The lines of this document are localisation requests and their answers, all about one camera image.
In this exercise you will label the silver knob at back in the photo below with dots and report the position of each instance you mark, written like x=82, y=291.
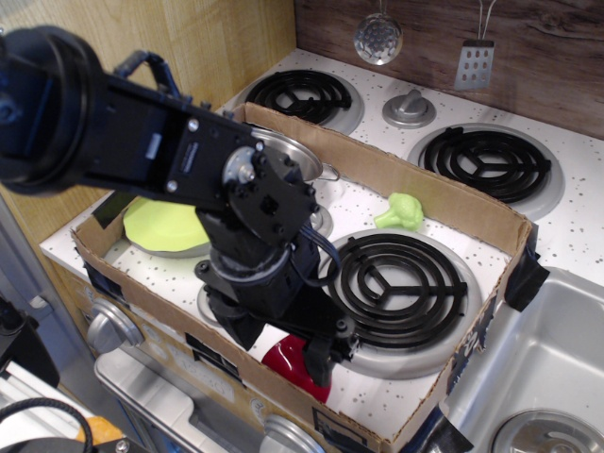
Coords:
x=410, y=110

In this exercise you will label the black burner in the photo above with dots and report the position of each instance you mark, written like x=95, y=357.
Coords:
x=317, y=97
x=502, y=162
x=411, y=298

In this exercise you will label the black device at left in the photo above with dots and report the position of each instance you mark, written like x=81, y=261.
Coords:
x=21, y=343

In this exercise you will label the hanging silver strainer ladle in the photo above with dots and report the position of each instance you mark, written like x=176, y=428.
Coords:
x=378, y=38

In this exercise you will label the green toy broccoli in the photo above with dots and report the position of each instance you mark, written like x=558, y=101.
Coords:
x=404, y=211

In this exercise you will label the silver front left knob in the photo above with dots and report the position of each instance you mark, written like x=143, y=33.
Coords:
x=111, y=328

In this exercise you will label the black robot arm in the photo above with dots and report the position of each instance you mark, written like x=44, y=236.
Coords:
x=66, y=122

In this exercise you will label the silver oven door handle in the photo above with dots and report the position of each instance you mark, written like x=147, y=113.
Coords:
x=171, y=406

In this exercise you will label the silver front middle knob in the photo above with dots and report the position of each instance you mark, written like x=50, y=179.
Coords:
x=283, y=435

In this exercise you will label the lime green plate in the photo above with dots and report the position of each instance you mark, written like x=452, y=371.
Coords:
x=164, y=228

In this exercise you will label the back left black burner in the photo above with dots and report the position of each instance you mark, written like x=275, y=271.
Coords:
x=317, y=97

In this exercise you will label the silver toy sink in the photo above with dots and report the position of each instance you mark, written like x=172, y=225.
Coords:
x=546, y=356

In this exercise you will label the front right black burner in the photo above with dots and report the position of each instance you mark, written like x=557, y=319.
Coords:
x=411, y=298

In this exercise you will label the silver metal pot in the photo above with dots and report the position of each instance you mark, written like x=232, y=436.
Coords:
x=311, y=167

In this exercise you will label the back right black burner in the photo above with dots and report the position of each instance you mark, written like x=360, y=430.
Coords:
x=502, y=162

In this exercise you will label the brown cardboard fence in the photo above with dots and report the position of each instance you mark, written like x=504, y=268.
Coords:
x=393, y=413

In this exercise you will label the silver sink drain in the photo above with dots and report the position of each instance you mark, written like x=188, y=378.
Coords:
x=546, y=431

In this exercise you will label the red toy cup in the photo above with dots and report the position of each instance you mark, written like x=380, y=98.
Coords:
x=285, y=357

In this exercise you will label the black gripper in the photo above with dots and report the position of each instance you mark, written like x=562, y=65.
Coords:
x=281, y=288

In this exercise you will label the silver knob inside fence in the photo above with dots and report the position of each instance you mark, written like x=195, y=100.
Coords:
x=203, y=306

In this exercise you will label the hanging silver spatula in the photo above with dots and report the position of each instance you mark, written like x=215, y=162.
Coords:
x=475, y=63

